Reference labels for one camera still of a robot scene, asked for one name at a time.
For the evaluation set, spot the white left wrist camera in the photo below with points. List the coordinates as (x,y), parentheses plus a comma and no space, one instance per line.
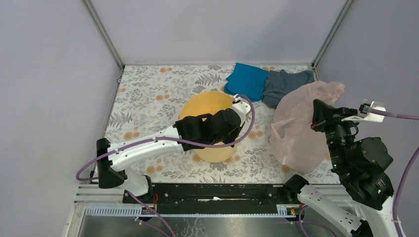
(241,107)

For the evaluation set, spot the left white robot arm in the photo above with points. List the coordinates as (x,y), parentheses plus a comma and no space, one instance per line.
(114,160)

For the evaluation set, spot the yellow plastic trash bin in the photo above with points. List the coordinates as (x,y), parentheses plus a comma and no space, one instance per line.
(209,103)

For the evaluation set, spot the pink plastic trash bag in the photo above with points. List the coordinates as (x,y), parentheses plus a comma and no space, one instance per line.
(293,142)

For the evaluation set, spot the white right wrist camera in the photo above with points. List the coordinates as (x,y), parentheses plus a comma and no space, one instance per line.
(364,113)

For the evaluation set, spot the aluminium corner frame post left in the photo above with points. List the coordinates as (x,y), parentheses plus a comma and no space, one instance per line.
(88,4)

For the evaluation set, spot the aluminium corner frame post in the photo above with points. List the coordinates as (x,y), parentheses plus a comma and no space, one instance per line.
(334,29)
(88,4)

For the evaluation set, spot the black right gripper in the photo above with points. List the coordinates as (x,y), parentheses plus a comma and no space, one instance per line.
(323,113)

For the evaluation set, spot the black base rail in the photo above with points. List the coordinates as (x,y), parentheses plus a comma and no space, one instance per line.
(221,199)

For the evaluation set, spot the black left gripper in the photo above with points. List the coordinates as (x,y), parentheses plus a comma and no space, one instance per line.
(236,130)

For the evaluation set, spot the grey crumpled cloth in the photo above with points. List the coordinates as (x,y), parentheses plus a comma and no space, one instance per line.
(279,84)

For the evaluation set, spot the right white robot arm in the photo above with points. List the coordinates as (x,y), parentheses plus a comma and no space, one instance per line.
(360,166)

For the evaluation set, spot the aluminium corner frame post right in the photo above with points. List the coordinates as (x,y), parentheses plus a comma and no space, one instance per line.
(334,29)

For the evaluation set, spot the floral patterned table mat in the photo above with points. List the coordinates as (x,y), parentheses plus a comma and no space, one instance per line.
(150,98)

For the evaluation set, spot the blue folded cloth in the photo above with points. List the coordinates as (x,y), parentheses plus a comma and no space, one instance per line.
(247,80)

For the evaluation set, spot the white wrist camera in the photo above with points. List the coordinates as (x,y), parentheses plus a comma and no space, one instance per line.
(364,113)
(241,107)

